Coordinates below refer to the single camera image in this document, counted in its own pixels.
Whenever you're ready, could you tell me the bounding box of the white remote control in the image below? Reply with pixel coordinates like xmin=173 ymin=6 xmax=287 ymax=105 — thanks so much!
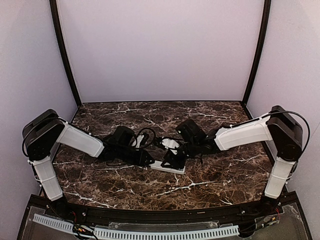
xmin=149 ymin=160 xmax=186 ymax=175

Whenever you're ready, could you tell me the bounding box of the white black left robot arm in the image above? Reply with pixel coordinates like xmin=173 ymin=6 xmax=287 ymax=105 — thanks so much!
xmin=22 ymin=109 xmax=155 ymax=202

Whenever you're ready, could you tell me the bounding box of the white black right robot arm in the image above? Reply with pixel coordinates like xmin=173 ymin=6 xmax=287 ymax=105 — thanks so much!
xmin=158 ymin=105 xmax=309 ymax=199

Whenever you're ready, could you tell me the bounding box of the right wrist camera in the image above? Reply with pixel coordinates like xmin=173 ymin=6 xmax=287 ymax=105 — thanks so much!
xmin=154 ymin=137 xmax=180 ymax=150

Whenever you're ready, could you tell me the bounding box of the white slotted cable duct centre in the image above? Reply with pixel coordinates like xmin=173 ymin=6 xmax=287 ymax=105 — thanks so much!
xmin=94 ymin=225 xmax=240 ymax=240

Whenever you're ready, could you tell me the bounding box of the white slotted cable duct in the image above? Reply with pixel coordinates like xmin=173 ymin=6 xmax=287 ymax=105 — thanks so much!
xmin=32 ymin=213 xmax=73 ymax=234
xmin=94 ymin=225 xmax=240 ymax=240

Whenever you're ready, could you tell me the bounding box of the black front rail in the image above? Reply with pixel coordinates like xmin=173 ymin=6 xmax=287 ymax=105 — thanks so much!
xmin=67 ymin=201 xmax=263 ymax=224

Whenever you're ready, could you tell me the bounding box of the white slotted cable duct left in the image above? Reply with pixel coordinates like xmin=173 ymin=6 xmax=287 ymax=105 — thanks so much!
xmin=32 ymin=213 xmax=73 ymax=234

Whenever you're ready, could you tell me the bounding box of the black left frame post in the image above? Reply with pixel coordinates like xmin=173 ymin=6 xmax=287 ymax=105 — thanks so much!
xmin=49 ymin=0 xmax=82 ymax=108

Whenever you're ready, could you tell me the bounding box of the black frame post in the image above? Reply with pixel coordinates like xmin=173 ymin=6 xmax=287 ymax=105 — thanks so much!
xmin=242 ymin=0 xmax=272 ymax=106
xmin=49 ymin=0 xmax=82 ymax=108

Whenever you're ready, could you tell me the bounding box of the black right frame post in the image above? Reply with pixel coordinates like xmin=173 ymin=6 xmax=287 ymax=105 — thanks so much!
xmin=242 ymin=0 xmax=272 ymax=106

